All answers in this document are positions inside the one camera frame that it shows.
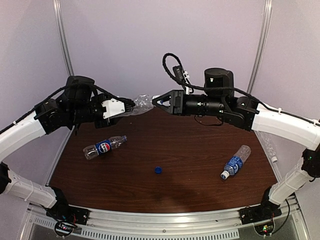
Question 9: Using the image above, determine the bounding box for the clear unlabeled plastic bottle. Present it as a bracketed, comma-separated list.
[121, 94, 154, 117]

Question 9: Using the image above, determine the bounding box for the Pepsi label plastic bottle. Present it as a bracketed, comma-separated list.
[83, 135, 127, 160]

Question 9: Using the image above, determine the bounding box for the blue bottle cap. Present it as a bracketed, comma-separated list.
[154, 166, 163, 175]

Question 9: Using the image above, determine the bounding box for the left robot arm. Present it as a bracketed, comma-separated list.
[0, 76, 136, 209]

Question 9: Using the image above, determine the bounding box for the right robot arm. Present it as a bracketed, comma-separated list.
[152, 68, 320, 215]

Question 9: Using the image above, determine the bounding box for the blue label water bottle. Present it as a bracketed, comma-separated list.
[220, 145, 251, 180]

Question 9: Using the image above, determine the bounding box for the left circuit board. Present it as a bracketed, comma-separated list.
[53, 221, 75, 238]

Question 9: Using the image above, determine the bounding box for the circuit board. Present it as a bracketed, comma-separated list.
[253, 220, 275, 237]
[53, 221, 75, 238]

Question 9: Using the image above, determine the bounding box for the right circuit board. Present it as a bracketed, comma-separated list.
[253, 220, 275, 237]

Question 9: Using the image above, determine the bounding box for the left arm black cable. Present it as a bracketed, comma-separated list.
[0, 84, 135, 133]

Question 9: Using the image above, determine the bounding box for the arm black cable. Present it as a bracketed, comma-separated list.
[162, 52, 320, 126]
[0, 84, 135, 133]

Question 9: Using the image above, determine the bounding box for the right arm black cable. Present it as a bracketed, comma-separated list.
[162, 52, 320, 126]

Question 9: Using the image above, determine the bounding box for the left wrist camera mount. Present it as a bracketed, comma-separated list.
[101, 98, 125, 119]

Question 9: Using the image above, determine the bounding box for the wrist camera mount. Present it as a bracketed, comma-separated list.
[172, 65, 194, 95]
[101, 98, 125, 119]

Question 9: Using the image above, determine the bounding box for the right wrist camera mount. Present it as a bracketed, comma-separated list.
[172, 65, 194, 95]

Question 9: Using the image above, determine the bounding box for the left aluminium frame post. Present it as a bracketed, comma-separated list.
[52, 0, 74, 76]

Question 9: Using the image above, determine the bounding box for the aluminium frame post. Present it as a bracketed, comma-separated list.
[52, 0, 74, 76]
[247, 0, 273, 94]

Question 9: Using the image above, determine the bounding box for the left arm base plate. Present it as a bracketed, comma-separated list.
[44, 204, 90, 225]

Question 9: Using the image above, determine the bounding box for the right aluminium frame post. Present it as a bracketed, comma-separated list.
[247, 0, 273, 94]

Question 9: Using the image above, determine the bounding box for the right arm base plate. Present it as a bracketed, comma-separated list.
[238, 205, 282, 225]

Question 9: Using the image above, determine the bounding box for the front aluminium rail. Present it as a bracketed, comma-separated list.
[19, 196, 311, 240]

